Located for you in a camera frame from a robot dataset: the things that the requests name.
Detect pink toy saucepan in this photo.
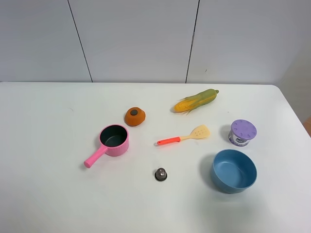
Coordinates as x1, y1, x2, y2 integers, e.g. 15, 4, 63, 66
84, 124, 129, 168

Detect yellow spatula red handle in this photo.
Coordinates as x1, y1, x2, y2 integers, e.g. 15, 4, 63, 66
156, 125, 210, 146

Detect orange toy fruit half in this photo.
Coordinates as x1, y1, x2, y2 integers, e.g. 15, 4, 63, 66
124, 107, 146, 127

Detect toy corn cob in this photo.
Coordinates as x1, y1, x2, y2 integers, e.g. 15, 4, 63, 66
173, 89, 219, 113

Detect blue bowl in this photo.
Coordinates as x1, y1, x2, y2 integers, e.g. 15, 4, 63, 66
210, 149, 257, 194

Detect purple lidded can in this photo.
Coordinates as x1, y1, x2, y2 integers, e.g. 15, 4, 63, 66
228, 119, 257, 147

